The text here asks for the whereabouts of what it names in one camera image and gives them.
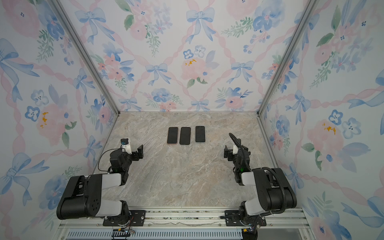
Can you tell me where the pink phone case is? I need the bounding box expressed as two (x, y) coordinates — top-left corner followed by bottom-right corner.
(167, 126), (180, 145)

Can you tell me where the silver edged phone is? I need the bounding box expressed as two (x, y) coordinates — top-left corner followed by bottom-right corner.
(167, 127), (179, 144)

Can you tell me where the light blue phone case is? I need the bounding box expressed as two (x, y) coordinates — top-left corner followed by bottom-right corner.
(195, 125), (206, 144)

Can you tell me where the black phone case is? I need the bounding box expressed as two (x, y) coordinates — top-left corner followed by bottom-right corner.
(179, 126), (192, 146)

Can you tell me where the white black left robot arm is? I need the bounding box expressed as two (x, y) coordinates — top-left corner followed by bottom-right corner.
(57, 139), (144, 226)

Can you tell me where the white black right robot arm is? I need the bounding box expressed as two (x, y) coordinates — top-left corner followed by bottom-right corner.
(221, 146), (297, 226)

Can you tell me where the white vent grille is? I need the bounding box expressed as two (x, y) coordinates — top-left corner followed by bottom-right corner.
(62, 229), (243, 240)

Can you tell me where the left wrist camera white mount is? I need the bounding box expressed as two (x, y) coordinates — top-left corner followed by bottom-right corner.
(121, 138), (132, 155)

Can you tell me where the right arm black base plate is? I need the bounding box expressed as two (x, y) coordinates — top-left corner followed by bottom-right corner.
(220, 210), (267, 228)

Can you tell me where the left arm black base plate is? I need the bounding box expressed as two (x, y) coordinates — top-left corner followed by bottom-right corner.
(103, 210), (146, 227)

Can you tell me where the black corrugated cable hose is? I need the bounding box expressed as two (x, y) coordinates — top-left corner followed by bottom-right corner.
(228, 132), (287, 214)

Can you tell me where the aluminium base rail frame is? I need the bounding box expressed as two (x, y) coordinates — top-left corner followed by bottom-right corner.
(53, 207), (315, 240)

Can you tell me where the aluminium corner post left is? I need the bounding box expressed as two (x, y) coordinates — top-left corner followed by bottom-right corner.
(48, 1), (120, 116)

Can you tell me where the aluminium corner post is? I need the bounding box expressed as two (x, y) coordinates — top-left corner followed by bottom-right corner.
(48, 1), (120, 116)
(257, 0), (319, 116)

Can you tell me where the aluminium corner post right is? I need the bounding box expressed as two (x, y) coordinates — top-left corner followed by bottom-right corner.
(257, 0), (319, 116)

